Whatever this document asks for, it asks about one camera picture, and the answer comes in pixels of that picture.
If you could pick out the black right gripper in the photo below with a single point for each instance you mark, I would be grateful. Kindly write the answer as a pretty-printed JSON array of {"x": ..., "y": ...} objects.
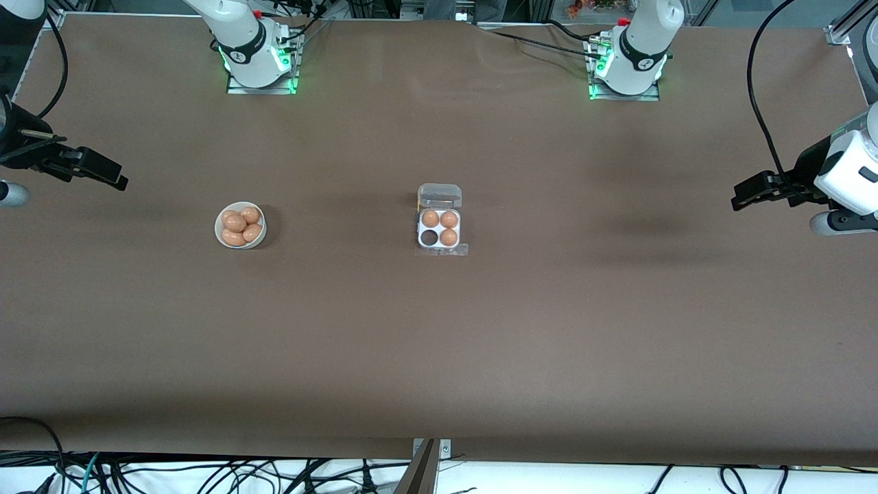
[{"x": 31, "y": 152}]

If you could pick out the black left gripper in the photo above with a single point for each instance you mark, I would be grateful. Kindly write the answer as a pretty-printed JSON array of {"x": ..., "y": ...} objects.
[{"x": 804, "y": 171}]

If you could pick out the clear plastic egg box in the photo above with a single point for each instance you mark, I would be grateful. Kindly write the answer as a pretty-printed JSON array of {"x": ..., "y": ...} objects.
[{"x": 440, "y": 195}]

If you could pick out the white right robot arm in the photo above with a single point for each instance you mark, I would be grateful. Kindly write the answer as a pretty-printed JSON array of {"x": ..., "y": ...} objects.
[{"x": 240, "y": 41}]

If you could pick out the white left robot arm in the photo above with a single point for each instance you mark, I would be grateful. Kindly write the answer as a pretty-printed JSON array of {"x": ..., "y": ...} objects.
[{"x": 638, "y": 48}]

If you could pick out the white round bowl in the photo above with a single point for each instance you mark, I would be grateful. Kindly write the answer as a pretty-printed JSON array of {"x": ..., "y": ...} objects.
[{"x": 219, "y": 230}]

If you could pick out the colourful background objects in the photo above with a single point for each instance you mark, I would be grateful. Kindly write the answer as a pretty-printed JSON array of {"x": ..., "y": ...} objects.
[{"x": 583, "y": 7}]

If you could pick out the table cover sheet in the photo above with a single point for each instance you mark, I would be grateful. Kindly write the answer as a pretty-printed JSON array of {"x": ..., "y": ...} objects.
[{"x": 439, "y": 357}]

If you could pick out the dark metal strut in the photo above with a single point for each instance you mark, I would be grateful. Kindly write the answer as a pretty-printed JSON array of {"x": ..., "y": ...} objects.
[{"x": 418, "y": 477}]

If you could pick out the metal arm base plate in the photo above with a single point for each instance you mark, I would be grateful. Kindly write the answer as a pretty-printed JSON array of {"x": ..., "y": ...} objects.
[
  {"x": 236, "y": 90},
  {"x": 650, "y": 96}
]

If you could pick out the aluminium frame profile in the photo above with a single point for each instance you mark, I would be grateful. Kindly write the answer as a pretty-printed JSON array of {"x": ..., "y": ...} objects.
[
  {"x": 53, "y": 18},
  {"x": 847, "y": 24}
]

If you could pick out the small aluminium bracket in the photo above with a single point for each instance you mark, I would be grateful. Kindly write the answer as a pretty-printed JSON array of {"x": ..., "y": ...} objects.
[{"x": 446, "y": 449}]

